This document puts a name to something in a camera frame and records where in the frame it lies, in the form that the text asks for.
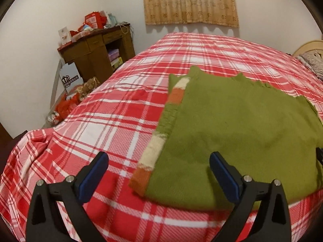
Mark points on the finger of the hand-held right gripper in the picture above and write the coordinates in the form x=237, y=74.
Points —
x=320, y=156

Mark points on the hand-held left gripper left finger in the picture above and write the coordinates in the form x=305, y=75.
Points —
x=92, y=179

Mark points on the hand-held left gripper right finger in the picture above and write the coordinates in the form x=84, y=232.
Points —
x=224, y=179

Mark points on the green orange cream striped sweater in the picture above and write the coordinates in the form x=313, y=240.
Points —
x=227, y=131

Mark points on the red white plaid bed sheet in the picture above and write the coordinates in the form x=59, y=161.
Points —
x=101, y=121

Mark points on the red bags on floor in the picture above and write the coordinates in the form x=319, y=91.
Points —
x=64, y=105

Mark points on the brown patterned gift bag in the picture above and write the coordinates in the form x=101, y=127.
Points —
x=88, y=87

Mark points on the patterned grey pillow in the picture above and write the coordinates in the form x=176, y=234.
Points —
x=313, y=61

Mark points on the white printed paper bag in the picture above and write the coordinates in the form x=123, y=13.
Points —
x=69, y=77

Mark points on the cream arched headboard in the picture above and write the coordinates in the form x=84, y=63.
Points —
x=307, y=46

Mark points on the stack of books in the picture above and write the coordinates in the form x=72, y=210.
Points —
x=114, y=58

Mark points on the brown wooden desk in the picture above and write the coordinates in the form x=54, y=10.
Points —
x=93, y=53

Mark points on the white card box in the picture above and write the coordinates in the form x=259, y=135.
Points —
x=64, y=36

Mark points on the pile of red gift boxes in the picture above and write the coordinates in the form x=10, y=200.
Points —
x=93, y=22

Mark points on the beige floral window curtain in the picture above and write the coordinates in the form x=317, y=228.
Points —
x=189, y=5

